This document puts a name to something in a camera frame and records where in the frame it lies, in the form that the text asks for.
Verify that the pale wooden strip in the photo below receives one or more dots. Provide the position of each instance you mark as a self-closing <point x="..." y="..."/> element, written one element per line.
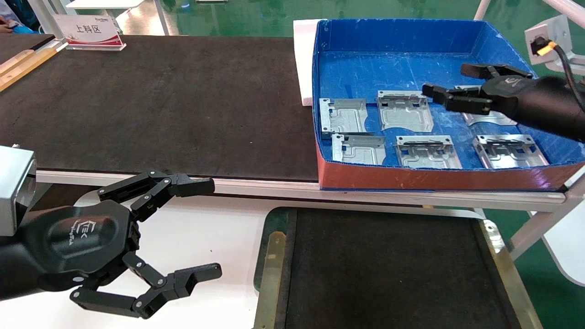
<point x="16" y="61"/>

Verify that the white frame pipe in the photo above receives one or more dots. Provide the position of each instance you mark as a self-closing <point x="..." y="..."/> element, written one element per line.
<point x="482" y="9"/>
<point x="566" y="10"/>

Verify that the black container tray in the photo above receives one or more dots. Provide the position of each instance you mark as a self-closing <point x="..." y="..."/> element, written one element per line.
<point x="374" y="269"/>

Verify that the white rounded robot base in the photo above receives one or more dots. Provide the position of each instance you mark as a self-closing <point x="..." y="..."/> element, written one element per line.
<point x="569" y="249"/>

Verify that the blue corrugated plastic box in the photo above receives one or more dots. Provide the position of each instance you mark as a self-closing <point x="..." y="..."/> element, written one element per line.
<point x="402" y="64"/>

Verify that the white foam block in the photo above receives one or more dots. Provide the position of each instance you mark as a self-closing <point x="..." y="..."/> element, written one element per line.
<point x="302" y="59"/>

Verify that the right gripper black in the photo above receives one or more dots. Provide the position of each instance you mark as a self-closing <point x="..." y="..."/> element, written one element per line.
<point x="505" y="93"/>

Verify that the white background table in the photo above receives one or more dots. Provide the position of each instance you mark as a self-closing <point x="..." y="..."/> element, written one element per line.
<point x="107" y="4"/>

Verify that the orange wooden strip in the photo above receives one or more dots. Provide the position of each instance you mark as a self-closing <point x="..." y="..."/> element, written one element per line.
<point x="27" y="68"/>

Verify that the acrylic sign with red stripe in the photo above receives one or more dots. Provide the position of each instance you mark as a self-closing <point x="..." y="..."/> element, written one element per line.
<point x="87" y="29"/>

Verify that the small black table mat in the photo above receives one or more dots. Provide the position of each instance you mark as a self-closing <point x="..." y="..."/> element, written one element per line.
<point x="20" y="45"/>

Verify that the aluminium table edge rail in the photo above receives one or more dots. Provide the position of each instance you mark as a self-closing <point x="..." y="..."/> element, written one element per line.
<point x="256" y="186"/>

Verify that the person in blue clothing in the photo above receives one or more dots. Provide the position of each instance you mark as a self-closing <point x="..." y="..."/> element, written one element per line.
<point x="20" y="13"/>

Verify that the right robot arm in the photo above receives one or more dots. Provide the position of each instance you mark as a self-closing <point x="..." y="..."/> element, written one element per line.
<point x="553" y="107"/>

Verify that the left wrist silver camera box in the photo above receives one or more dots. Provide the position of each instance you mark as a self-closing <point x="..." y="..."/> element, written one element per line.
<point x="13" y="187"/>

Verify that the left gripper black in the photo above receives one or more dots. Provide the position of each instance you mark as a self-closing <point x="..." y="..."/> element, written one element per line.
<point x="87" y="237"/>

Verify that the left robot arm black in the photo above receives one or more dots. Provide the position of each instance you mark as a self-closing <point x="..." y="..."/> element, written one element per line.
<point x="13" y="269"/>

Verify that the large black table mat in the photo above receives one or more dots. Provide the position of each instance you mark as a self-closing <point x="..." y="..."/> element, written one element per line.
<point x="160" y="105"/>

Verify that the stamped sheet metal bracket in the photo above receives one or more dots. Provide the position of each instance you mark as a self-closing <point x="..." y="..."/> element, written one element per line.
<point x="507" y="155"/>
<point x="404" y="114"/>
<point x="427" y="155"/>
<point x="358" y="151"/>
<point x="343" y="116"/>
<point x="484" y="119"/>

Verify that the grey table leg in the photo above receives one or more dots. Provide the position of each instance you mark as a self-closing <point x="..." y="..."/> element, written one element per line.
<point x="541" y="226"/>

